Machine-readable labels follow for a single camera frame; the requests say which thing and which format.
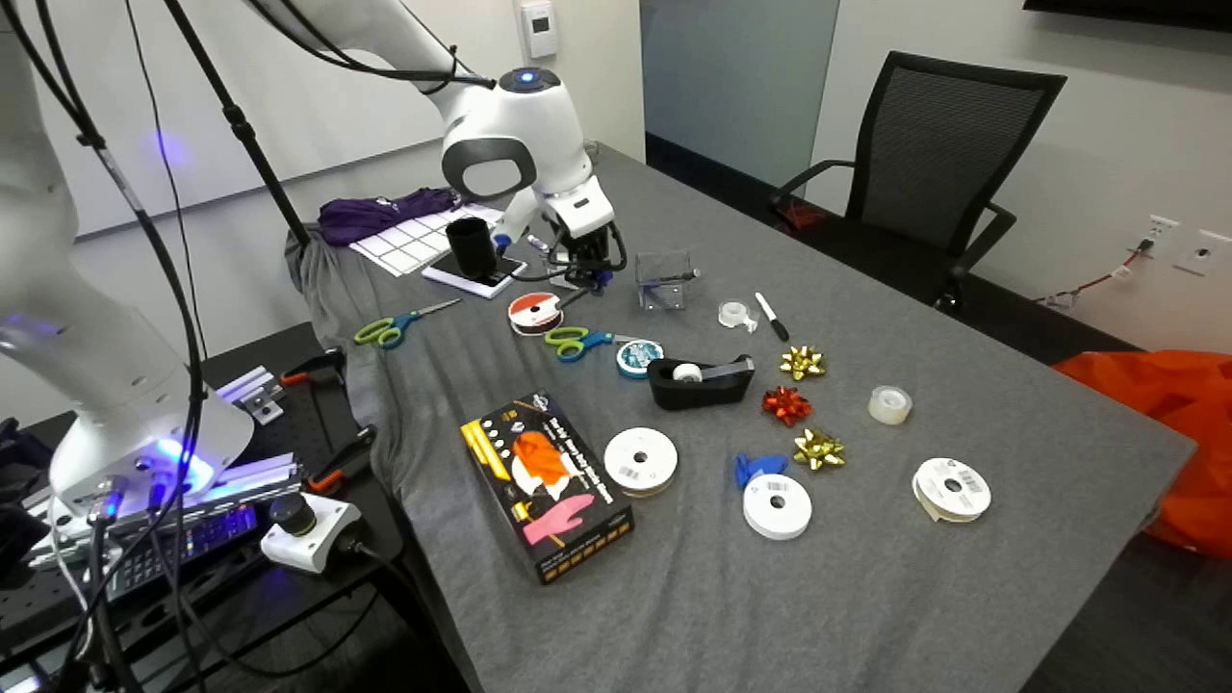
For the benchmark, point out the black box with colourful print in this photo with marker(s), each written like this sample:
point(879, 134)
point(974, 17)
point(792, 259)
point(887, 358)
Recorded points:
point(546, 488)

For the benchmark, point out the black Sharpie marker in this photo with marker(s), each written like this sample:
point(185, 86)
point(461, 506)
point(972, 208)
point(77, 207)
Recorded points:
point(770, 317)

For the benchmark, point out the black cylindrical cup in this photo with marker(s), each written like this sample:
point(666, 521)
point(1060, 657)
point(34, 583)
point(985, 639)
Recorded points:
point(473, 247)

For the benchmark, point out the gold gift bow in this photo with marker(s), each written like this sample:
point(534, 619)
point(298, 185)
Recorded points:
point(818, 451)
point(801, 363)

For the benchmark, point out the black mesh office chair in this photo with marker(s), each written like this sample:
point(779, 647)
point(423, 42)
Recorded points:
point(947, 139)

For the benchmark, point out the black tripod pole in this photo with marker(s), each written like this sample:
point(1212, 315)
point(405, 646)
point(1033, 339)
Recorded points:
point(245, 136)

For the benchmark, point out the orange black clamp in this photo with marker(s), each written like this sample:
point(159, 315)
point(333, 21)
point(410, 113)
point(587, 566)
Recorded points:
point(312, 370)
point(340, 463)

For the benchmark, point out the clear tape roll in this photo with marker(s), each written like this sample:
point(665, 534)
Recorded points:
point(738, 317)

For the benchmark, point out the Ice Breakers mints tin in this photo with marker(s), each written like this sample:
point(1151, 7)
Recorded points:
point(637, 356)

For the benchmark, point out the white book with phone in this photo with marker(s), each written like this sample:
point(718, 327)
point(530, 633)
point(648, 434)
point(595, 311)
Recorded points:
point(503, 279)

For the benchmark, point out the blue and green scissors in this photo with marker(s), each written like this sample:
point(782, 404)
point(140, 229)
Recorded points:
point(570, 345)

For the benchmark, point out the red gift bow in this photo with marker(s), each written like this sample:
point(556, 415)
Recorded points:
point(786, 404)

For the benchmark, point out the blue gift bow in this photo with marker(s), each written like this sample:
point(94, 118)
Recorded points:
point(749, 466)

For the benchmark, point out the white whiteboard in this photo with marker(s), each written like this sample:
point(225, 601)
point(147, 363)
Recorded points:
point(254, 80)

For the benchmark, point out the white wall outlet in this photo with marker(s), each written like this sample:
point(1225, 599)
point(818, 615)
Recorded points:
point(1163, 234)

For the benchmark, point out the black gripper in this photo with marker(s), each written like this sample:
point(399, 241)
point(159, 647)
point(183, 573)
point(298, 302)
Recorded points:
point(587, 247)

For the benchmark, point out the black tape dispenser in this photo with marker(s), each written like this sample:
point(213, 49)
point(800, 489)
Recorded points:
point(700, 383)

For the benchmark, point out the grey tablecloth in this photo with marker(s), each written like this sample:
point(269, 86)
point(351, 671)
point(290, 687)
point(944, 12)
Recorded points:
point(833, 580)

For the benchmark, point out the black wall screen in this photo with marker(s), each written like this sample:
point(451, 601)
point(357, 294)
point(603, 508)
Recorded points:
point(1128, 8)

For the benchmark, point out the white ribbon spool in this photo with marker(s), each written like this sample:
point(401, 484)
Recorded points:
point(642, 458)
point(951, 489)
point(774, 508)

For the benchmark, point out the frosted tape roll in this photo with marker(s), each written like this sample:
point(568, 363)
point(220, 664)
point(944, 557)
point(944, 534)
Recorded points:
point(890, 404)

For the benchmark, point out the orange plastic bag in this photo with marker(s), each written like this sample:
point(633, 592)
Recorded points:
point(1177, 410)

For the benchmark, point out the white wall thermostat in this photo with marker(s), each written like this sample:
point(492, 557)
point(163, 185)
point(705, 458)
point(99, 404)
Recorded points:
point(541, 26)

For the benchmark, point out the grey marker with blue caps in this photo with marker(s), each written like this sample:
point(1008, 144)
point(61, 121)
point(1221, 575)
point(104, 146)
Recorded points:
point(598, 276)

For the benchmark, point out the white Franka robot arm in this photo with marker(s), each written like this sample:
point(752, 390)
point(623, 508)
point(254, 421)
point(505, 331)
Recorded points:
point(515, 130)

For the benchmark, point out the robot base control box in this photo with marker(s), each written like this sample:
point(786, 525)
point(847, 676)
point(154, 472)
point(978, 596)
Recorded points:
point(218, 503)

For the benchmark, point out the purple cloth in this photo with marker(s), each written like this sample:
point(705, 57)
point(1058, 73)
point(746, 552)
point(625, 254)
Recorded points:
point(371, 216)

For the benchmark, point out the silver metal bracket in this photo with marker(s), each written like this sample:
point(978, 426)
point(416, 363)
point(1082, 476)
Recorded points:
point(253, 390)

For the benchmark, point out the clear plastic tray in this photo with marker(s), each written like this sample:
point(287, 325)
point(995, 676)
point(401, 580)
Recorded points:
point(666, 284)

